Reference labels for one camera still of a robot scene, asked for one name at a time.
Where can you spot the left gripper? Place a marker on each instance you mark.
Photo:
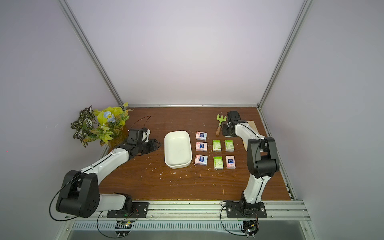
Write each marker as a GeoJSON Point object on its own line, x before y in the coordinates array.
{"type": "Point", "coordinates": [153, 145]}

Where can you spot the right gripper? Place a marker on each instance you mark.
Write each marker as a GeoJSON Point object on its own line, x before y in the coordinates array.
{"type": "Point", "coordinates": [227, 130]}

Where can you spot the green tissue pack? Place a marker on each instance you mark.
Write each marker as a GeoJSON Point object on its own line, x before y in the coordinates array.
{"type": "Point", "coordinates": [218, 163]}
{"type": "Point", "coordinates": [229, 146]}
{"type": "Point", "coordinates": [217, 146]}

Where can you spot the white storage box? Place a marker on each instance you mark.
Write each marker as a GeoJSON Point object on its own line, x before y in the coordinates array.
{"type": "Point", "coordinates": [178, 150]}

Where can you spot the pink tissue pack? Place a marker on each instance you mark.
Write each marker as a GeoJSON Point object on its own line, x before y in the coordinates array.
{"type": "Point", "coordinates": [201, 136]}
{"type": "Point", "coordinates": [201, 160]}
{"type": "Point", "coordinates": [201, 146]}
{"type": "Point", "coordinates": [230, 162]}

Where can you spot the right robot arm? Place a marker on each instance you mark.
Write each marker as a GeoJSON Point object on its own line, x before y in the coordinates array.
{"type": "Point", "coordinates": [262, 162]}

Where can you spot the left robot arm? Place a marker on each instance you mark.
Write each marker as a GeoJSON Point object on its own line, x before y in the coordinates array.
{"type": "Point", "coordinates": [80, 195]}

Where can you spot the green toy rake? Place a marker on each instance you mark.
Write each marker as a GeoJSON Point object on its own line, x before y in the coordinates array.
{"type": "Point", "coordinates": [220, 119]}

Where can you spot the beige work glove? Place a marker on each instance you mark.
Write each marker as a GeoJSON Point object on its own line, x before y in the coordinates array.
{"type": "Point", "coordinates": [253, 127]}

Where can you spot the artificial plant in vase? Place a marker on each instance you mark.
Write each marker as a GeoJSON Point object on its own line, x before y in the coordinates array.
{"type": "Point", "coordinates": [105, 126]}

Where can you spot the left circuit board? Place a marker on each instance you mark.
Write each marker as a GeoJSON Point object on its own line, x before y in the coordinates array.
{"type": "Point", "coordinates": [123, 228]}

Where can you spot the circuit board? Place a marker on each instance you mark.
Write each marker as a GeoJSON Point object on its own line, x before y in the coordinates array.
{"type": "Point", "coordinates": [123, 228]}
{"type": "Point", "coordinates": [250, 228]}

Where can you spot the right circuit board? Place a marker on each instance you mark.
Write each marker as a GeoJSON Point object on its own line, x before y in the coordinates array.
{"type": "Point", "coordinates": [250, 228]}

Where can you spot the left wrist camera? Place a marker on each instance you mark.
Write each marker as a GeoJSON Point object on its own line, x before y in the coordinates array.
{"type": "Point", "coordinates": [146, 133]}

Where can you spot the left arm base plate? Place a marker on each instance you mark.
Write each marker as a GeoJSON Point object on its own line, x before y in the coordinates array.
{"type": "Point", "coordinates": [134, 210]}

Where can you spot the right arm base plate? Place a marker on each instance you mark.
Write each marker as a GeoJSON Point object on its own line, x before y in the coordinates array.
{"type": "Point", "coordinates": [236, 210]}

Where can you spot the aluminium front rail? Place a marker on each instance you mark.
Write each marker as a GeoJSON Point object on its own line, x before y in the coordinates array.
{"type": "Point", "coordinates": [212, 210]}

